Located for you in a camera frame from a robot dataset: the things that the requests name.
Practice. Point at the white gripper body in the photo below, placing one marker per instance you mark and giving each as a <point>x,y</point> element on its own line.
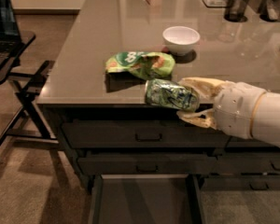
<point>234,108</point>

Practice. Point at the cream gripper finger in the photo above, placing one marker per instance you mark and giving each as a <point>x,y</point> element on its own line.
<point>207,88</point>
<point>203,119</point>

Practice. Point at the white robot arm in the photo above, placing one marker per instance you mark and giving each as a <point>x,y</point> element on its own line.
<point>266,119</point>

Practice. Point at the top right drawer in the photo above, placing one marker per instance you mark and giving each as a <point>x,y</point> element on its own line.
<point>239,142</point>

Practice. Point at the middle right drawer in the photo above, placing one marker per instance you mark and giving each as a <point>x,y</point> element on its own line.
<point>237,163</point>

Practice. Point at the grey counter cabinet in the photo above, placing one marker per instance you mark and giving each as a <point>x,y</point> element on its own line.
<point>78,87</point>

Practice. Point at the bottom right drawer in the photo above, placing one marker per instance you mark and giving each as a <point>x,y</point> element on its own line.
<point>241,182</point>

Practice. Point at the top left drawer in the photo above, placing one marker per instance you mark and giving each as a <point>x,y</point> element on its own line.
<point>139,133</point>

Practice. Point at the open bottom left drawer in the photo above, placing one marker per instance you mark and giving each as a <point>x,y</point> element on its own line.
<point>146,199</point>

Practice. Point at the middle left drawer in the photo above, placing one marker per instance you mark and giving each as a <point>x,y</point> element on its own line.
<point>146,164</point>

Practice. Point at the white bowl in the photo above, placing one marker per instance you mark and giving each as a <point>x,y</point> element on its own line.
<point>180,39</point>

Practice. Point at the green chip bag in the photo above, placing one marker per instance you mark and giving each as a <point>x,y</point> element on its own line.
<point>144,65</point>

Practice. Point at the black laptop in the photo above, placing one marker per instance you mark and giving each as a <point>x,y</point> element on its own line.
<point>10,36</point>

